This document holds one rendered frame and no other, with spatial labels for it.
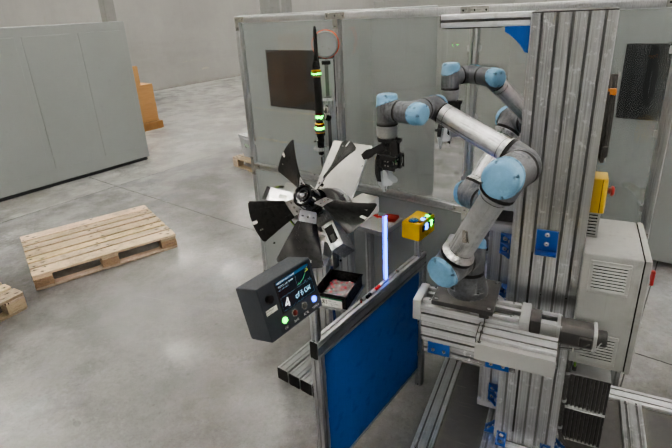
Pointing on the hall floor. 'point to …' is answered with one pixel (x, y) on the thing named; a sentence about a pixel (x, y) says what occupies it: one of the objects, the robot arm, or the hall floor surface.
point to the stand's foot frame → (298, 370)
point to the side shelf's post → (369, 261)
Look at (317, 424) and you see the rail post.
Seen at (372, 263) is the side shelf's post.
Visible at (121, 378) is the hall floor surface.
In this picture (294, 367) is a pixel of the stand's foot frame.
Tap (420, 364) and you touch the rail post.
